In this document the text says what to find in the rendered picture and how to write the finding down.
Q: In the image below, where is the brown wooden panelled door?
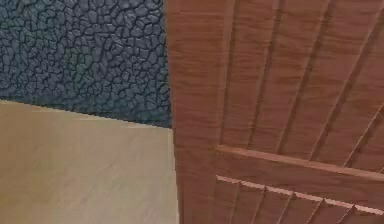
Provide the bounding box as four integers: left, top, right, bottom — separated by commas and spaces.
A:
163, 0, 384, 224

